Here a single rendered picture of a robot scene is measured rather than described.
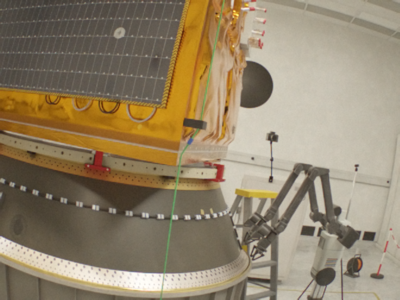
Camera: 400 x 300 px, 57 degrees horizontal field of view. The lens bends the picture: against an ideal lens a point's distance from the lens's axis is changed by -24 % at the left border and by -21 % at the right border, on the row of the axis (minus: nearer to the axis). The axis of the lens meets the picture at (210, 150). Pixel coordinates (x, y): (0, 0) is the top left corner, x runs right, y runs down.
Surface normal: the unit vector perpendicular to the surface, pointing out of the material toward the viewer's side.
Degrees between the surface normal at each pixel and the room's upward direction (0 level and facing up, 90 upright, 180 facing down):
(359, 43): 90
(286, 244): 90
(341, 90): 90
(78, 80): 90
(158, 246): 62
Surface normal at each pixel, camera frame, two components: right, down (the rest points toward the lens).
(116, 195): 0.48, -0.37
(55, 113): -0.17, 0.17
